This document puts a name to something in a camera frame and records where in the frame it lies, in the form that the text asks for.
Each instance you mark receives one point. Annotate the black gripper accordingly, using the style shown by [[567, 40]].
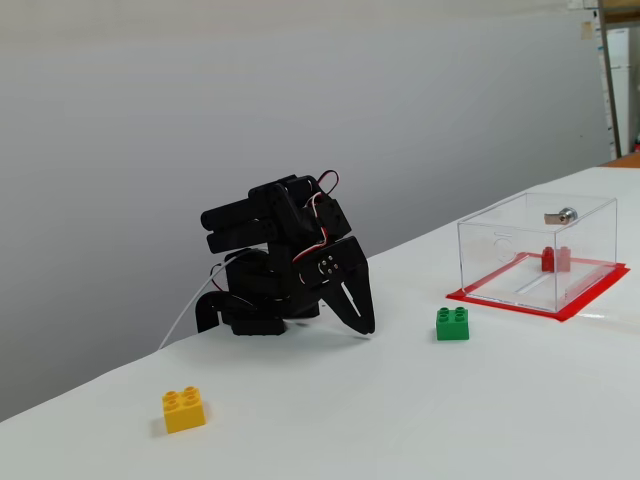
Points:
[[345, 260]]

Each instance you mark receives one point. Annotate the red lego brick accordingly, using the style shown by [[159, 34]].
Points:
[[548, 260]]

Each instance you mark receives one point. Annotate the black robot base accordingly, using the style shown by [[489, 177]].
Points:
[[250, 280]]

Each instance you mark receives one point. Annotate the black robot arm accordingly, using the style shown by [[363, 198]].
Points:
[[235, 212]]

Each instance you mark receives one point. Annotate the green lego brick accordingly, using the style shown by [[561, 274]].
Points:
[[452, 327]]

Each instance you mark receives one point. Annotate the transparent plastic box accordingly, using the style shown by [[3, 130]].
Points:
[[505, 280]]

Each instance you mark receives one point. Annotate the yellow lego brick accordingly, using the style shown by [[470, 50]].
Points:
[[184, 412]]

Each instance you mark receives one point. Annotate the silver cam lock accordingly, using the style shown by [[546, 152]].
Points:
[[567, 215]]

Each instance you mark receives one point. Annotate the brown wooden table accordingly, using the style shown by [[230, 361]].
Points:
[[627, 161]]

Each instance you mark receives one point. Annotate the red tape frame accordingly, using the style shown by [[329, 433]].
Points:
[[595, 290]]

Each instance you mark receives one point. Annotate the grey metal shelf post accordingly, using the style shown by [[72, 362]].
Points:
[[608, 100]]

